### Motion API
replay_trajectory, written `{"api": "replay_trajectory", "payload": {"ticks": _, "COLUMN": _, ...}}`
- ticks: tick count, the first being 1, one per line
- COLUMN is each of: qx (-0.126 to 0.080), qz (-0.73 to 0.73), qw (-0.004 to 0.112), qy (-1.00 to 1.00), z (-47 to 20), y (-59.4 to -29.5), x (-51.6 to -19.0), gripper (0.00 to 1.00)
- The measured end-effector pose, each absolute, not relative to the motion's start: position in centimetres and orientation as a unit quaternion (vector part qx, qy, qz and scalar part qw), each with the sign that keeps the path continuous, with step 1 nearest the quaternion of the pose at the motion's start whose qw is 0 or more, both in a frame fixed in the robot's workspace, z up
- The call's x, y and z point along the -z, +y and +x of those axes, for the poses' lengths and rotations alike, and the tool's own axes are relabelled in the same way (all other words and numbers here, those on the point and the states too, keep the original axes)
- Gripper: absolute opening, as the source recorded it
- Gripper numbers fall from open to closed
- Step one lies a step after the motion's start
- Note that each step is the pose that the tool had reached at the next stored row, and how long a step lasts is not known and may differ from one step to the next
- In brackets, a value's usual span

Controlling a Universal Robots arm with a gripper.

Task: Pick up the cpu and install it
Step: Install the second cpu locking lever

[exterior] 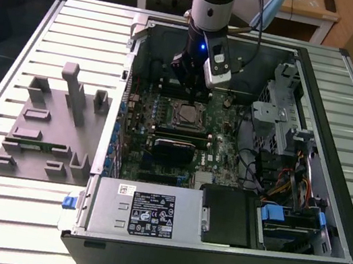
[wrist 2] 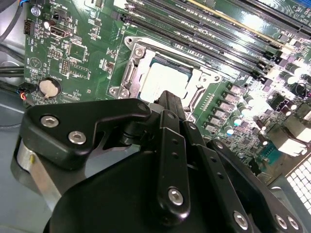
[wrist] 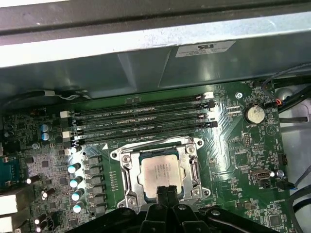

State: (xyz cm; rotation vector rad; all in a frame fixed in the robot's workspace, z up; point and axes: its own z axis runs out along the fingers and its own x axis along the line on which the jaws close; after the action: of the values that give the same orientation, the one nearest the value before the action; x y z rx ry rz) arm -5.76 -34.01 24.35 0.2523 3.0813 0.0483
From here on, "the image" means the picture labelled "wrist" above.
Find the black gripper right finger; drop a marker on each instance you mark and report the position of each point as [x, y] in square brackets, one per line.
[173, 196]

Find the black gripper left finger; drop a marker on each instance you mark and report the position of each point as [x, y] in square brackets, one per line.
[161, 196]

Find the silver CPU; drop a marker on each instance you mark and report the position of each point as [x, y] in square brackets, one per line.
[160, 170]

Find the metal locking lever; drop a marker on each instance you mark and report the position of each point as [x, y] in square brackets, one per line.
[193, 173]
[125, 179]

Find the CPU socket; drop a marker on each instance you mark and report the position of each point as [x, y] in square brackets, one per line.
[194, 144]

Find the green motherboard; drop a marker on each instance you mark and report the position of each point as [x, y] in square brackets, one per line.
[230, 150]

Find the blue top capacitor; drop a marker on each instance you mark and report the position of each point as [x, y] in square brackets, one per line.
[46, 136]
[73, 168]
[45, 128]
[73, 182]
[75, 195]
[77, 208]

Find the internal USB port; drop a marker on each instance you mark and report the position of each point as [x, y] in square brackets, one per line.
[261, 175]

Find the coin cell battery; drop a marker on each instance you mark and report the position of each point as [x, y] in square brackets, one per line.
[254, 114]

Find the black open PC case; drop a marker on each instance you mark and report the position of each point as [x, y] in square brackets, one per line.
[145, 72]

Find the teal rear port connector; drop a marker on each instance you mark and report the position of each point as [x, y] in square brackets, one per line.
[8, 172]

